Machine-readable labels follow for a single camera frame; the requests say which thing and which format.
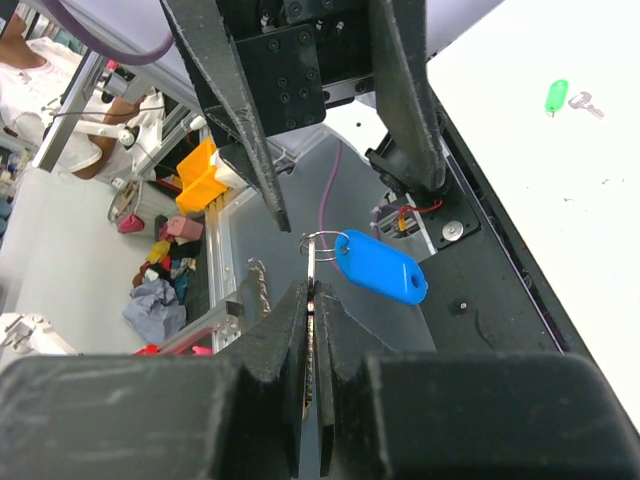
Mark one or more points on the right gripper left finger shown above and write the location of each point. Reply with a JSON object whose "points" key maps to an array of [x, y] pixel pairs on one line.
{"points": [[233, 415]]}

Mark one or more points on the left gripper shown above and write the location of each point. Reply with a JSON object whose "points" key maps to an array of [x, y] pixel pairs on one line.
{"points": [[269, 67]]}

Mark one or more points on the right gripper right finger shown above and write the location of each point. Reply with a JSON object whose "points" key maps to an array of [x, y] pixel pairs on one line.
{"points": [[387, 414]]}

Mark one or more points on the blue key tag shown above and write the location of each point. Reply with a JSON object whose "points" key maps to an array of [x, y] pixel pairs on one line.
{"points": [[380, 268]]}

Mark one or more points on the silver key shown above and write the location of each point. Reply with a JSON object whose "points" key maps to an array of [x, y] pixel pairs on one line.
{"points": [[583, 101], [308, 387]]}

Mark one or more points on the yellow plastic part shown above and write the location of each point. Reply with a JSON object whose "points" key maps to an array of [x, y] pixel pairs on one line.
{"points": [[197, 172]]}

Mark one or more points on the person in white shirt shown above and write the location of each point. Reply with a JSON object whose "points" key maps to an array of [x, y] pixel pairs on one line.
{"points": [[34, 75]]}

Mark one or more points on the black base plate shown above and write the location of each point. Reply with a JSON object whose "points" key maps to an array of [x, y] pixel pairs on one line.
{"points": [[486, 290]]}

